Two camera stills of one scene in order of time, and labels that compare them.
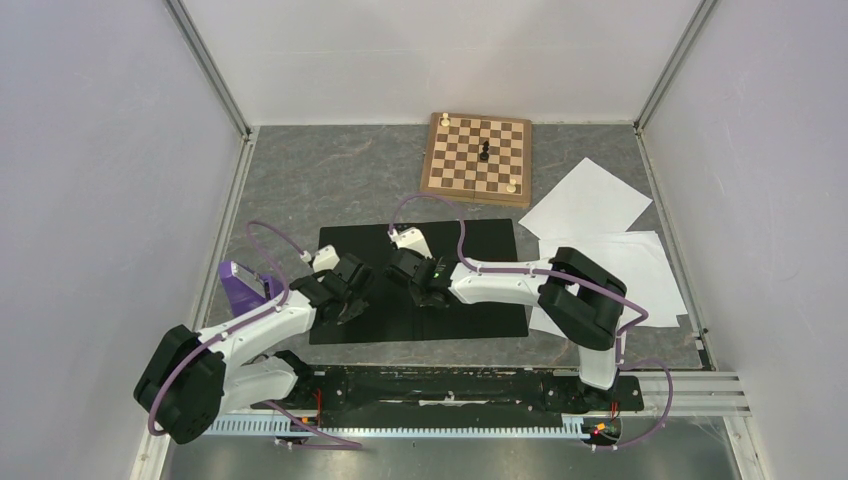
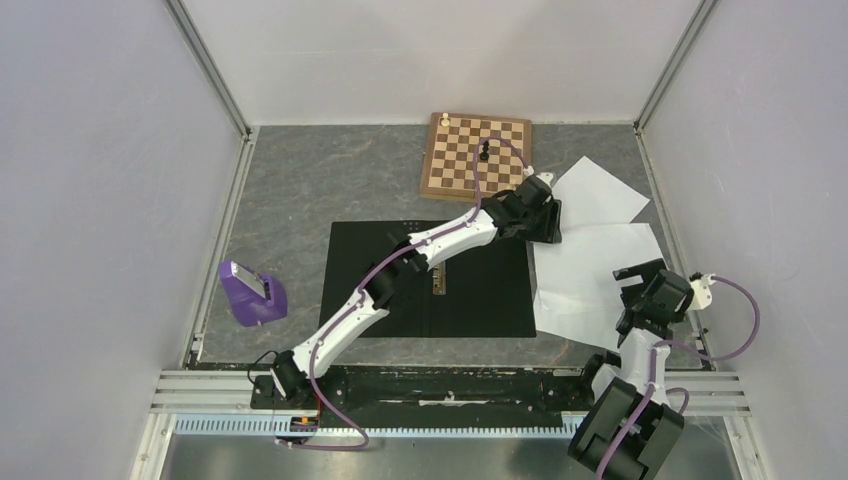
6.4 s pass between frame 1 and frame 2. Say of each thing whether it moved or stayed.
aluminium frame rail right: stayed
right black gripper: moved
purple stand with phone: stayed
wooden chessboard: stayed
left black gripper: moved
